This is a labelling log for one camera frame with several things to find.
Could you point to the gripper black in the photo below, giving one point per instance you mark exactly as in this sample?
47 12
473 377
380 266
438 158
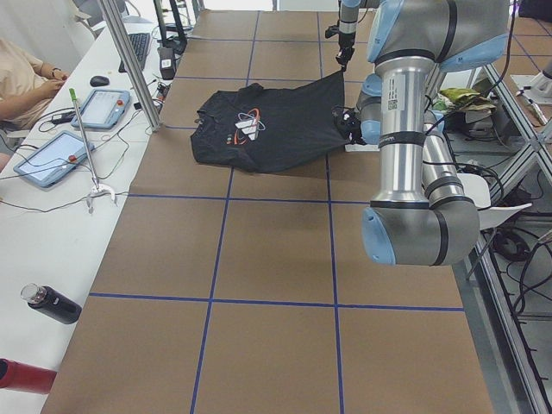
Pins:
346 40
352 128

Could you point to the black graphic t-shirt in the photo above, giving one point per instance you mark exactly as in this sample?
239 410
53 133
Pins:
260 130

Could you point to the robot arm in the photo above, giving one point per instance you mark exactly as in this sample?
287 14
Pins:
347 25
421 215

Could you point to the black keyboard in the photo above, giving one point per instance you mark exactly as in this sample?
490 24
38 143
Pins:
141 44

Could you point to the far teach pendant tablet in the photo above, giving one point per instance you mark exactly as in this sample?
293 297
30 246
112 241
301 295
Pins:
103 108

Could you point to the teach pendant tablet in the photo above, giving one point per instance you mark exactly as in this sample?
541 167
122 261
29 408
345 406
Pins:
51 162
103 108

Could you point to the black computer mouse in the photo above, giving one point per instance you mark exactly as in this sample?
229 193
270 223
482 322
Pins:
98 81

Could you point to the near teach pendant tablet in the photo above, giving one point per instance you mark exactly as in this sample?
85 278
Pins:
51 162

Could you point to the seated person beige shirt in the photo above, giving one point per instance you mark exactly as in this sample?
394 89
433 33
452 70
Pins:
28 85

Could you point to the black bottle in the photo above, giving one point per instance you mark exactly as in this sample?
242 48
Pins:
51 303

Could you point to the red bottle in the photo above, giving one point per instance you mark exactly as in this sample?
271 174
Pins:
17 376

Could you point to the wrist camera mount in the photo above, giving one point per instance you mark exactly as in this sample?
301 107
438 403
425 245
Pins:
330 31
344 117

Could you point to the aluminium frame post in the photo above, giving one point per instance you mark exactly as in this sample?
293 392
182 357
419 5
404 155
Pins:
114 22

